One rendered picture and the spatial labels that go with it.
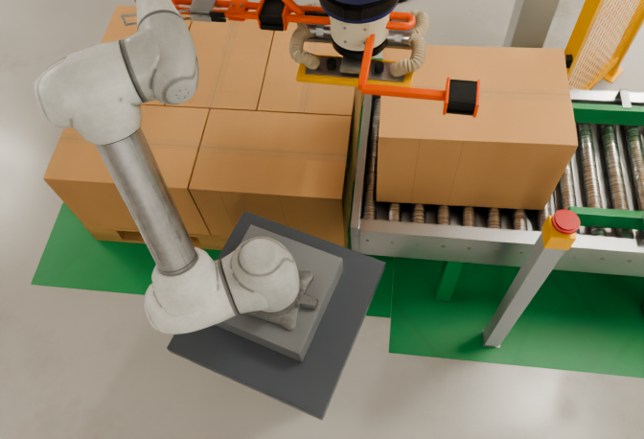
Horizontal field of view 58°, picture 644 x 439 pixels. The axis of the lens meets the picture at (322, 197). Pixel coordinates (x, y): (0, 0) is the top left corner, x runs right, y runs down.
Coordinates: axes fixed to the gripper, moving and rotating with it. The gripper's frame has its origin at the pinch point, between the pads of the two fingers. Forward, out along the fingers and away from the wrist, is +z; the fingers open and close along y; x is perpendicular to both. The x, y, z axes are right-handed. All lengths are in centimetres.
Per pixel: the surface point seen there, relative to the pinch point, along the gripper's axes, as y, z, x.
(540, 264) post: -48, 46, -119
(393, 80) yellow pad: -12, 14, -71
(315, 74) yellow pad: -12, 14, -48
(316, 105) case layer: 24, 73, -38
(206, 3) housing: 1.1, 1.9, -14.2
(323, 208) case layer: -19, 81, -48
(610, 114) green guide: 28, 66, -151
